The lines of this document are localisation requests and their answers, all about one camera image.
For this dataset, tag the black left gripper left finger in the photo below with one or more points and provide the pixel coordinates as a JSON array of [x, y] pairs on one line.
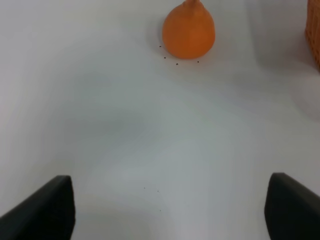
[[47, 214]]

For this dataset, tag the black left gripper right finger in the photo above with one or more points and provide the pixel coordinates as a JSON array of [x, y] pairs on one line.
[[291, 211]]

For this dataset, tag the orange fruit with neck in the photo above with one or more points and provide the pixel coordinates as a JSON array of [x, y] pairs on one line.
[[188, 31]]

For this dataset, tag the woven wicker basket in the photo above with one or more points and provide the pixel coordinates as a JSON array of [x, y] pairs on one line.
[[312, 29]]

